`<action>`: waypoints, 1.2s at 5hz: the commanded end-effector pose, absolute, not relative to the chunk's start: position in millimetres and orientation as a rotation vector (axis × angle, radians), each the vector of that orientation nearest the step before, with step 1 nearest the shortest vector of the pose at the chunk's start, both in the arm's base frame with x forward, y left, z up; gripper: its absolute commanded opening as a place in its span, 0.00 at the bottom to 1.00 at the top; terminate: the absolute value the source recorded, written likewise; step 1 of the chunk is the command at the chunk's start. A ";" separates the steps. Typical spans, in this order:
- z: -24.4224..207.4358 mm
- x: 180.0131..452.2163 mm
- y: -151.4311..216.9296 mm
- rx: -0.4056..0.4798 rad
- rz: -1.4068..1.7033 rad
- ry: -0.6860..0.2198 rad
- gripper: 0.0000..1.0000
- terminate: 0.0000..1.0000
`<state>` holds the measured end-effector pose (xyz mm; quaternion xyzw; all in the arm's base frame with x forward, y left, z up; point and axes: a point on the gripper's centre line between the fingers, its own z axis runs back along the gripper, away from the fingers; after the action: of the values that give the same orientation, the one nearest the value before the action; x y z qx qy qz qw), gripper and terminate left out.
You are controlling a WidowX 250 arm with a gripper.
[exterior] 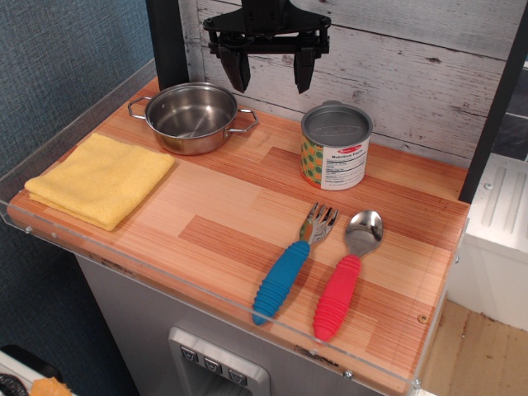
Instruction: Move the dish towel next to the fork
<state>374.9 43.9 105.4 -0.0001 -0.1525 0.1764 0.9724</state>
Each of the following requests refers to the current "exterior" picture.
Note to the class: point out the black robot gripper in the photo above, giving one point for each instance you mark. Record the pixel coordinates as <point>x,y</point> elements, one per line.
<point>268,27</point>

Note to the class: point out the yellow orange towel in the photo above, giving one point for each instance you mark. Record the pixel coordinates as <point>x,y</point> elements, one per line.
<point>102,181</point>

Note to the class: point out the toy tin can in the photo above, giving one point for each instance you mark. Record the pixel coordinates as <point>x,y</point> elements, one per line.
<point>334,146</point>

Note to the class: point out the stainless steel pot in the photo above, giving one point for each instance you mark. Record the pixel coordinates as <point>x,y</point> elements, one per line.
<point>193,118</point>

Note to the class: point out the grey toy fridge cabinet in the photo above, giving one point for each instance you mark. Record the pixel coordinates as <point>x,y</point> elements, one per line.
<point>140,317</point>

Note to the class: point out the silver dispenser button panel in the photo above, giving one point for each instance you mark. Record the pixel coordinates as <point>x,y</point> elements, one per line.
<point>206,369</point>

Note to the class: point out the white toy sink unit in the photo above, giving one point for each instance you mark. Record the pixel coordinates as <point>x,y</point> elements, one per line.
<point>489,273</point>

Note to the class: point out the orange object bottom corner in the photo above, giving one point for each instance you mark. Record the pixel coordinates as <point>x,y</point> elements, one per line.
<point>49,387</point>

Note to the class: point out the black vertical post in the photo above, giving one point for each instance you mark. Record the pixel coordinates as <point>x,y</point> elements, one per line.
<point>175,35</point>

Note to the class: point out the red handled spoon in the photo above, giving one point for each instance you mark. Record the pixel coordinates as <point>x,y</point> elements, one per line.
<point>363,235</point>

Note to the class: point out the blue handled fork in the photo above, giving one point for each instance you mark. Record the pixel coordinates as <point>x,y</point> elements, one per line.
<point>276,286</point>

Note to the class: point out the clear acrylic guard rail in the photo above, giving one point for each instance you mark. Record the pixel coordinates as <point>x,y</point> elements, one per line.
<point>213,227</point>

